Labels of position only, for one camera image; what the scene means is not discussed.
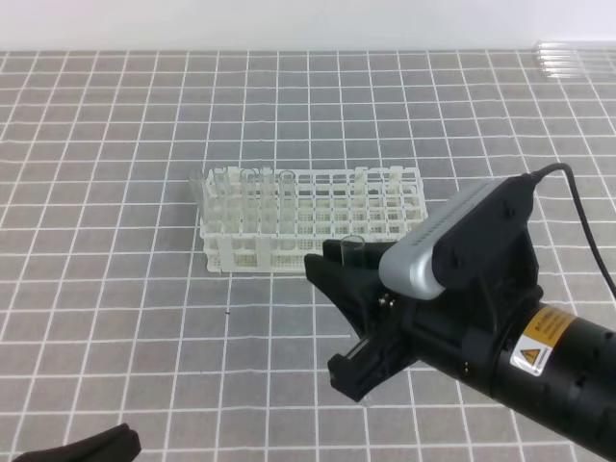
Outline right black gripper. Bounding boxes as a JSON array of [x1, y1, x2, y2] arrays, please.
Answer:
[[304, 240, 544, 402]]

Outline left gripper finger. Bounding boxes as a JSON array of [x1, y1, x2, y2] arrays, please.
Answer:
[[14, 423, 140, 462]]

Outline clear glass test tube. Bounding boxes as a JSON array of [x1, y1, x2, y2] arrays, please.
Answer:
[[340, 235, 366, 268]]

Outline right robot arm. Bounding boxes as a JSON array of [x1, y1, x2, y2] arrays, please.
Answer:
[[304, 236, 615, 460]]

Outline white plastic test tube rack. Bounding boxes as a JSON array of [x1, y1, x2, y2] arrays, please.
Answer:
[[199, 166, 427, 273]]

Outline grey grid tablecloth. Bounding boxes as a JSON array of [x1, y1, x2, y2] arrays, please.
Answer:
[[1, 50, 615, 461]]

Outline leaning clear test tube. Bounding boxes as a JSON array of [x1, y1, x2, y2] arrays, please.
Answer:
[[189, 169, 210, 225]]

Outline spare glass test tubes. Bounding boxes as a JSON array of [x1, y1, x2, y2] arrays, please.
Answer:
[[534, 40, 615, 79]]

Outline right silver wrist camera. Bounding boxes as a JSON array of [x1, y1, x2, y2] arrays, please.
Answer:
[[378, 174, 535, 300]]

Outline right black camera cable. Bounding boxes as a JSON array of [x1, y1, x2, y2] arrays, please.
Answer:
[[522, 162, 616, 299]]

